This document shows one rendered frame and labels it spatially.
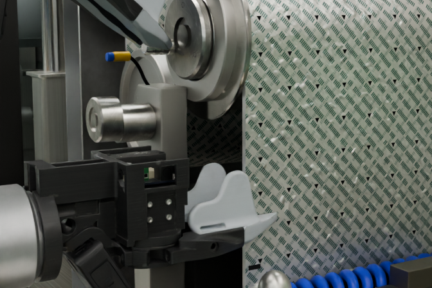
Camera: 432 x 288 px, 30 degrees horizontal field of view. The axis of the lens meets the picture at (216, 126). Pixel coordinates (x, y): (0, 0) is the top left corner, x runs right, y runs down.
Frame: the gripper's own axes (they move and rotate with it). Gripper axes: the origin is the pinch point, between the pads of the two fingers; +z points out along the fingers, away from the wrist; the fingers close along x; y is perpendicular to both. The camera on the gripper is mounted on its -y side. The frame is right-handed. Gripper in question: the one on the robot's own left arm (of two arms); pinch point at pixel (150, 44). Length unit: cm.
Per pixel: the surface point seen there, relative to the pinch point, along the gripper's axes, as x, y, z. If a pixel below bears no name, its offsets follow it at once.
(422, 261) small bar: -12.8, -2.0, 28.2
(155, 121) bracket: 0.1, -5.0, 4.7
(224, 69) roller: -7.0, 0.7, 3.8
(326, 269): -8.2, -7.1, 23.3
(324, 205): -8.2, -2.8, 19.1
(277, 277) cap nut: -15.6, -11.3, 13.2
